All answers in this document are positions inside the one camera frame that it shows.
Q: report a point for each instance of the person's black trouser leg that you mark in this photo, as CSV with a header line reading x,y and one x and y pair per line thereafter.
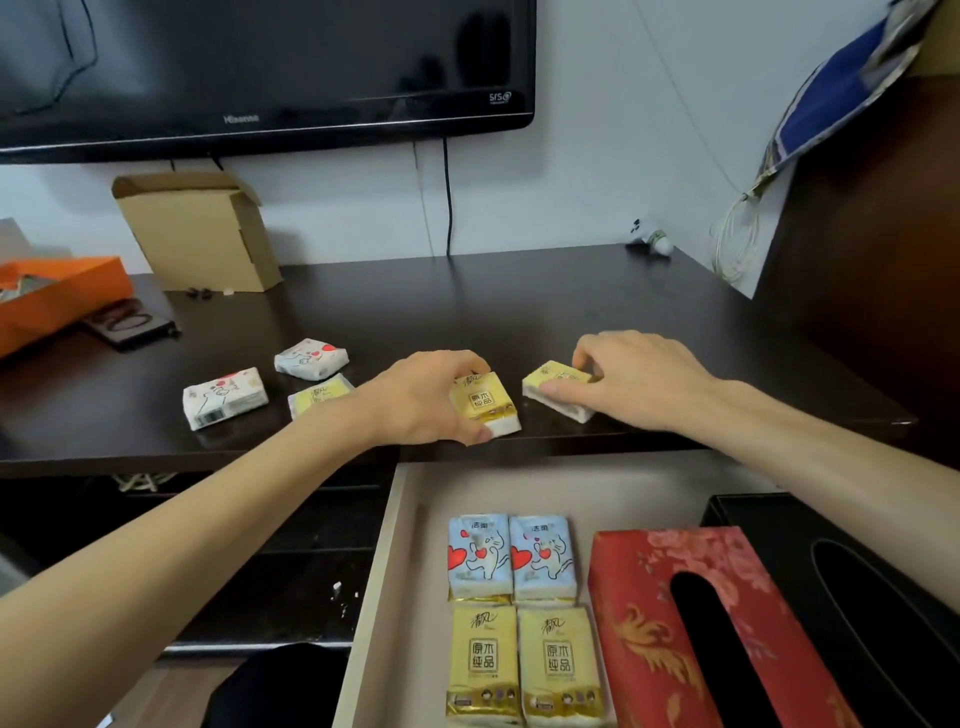
x,y
277,690

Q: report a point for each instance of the person's left forearm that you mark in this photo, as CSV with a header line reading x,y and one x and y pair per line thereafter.
x,y
172,555

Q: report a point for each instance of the person's left thumb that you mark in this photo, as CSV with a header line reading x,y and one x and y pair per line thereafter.
x,y
465,431

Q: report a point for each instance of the white red-heart tissue pack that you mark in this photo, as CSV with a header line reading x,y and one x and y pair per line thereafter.
x,y
223,397
311,360

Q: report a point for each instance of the black tissue box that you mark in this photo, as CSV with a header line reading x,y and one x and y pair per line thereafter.
x,y
900,675

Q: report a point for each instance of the person's left hand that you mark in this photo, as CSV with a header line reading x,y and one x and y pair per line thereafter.
x,y
409,401

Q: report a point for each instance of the person's right forearm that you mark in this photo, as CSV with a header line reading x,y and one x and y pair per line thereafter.
x,y
840,472

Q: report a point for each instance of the dark brown wooden cabinet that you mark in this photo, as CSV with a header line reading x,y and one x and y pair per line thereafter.
x,y
870,247

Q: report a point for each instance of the yellow tissue pack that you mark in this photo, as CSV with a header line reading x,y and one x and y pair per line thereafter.
x,y
319,395
480,600
559,664
484,660
559,373
486,405

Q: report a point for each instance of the small black case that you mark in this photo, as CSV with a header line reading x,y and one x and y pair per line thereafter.
x,y
129,322

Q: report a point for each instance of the beige open drawer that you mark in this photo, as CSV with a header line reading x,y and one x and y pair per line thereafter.
x,y
412,570

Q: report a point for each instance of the black flat screen television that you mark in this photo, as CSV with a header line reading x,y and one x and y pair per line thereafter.
x,y
262,60

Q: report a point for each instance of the small white round plug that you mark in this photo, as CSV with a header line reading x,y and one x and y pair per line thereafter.
x,y
660,242

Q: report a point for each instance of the small black pieces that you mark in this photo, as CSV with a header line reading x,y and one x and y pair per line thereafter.
x,y
200,293

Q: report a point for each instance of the blue cat-print tissue pack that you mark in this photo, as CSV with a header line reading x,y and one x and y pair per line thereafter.
x,y
480,556
543,559

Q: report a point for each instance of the red floral tissue box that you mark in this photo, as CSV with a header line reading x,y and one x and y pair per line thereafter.
x,y
637,622

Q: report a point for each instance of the blue and white bag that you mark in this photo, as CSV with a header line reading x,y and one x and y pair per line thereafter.
x,y
832,97

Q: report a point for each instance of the open brown cardboard box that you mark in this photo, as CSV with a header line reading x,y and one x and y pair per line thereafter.
x,y
195,240

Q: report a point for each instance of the orange box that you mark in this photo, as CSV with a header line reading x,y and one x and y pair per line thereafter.
x,y
67,292

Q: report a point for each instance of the person's right thumb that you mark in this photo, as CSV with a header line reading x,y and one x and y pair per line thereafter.
x,y
570,388

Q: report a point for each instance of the person's right hand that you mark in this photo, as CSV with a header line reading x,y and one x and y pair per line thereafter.
x,y
652,382

